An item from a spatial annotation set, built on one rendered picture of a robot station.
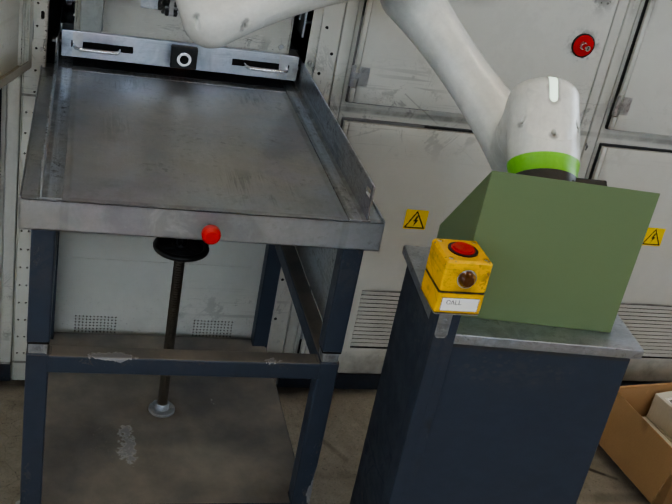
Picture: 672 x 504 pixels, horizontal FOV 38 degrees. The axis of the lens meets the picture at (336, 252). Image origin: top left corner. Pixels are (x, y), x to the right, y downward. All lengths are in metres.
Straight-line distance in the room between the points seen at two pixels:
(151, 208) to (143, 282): 0.86
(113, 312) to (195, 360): 0.73
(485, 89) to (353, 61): 0.47
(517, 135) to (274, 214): 0.45
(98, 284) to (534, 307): 1.20
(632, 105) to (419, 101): 0.57
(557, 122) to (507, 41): 0.68
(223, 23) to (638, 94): 1.21
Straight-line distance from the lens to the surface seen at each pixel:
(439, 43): 2.00
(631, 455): 2.72
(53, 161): 1.78
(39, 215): 1.66
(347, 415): 2.67
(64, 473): 2.11
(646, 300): 2.94
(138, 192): 1.69
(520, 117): 1.78
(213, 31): 1.80
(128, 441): 2.20
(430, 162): 2.46
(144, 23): 2.29
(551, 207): 1.63
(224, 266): 2.49
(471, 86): 1.96
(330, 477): 2.46
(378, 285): 2.58
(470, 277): 1.54
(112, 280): 2.49
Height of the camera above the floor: 1.55
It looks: 26 degrees down
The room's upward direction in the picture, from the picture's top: 11 degrees clockwise
